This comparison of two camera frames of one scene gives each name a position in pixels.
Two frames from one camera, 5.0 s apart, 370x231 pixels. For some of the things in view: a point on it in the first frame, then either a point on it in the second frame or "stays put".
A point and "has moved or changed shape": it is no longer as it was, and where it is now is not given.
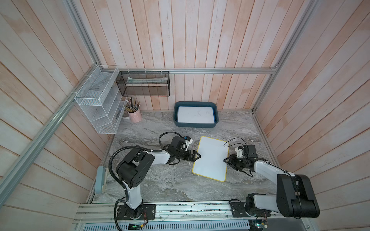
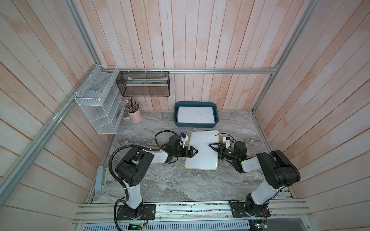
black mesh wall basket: (144, 83) stays put
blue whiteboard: (196, 114) stays put
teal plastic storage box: (194, 104) stays put
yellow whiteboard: (211, 164) has moved or changed shape
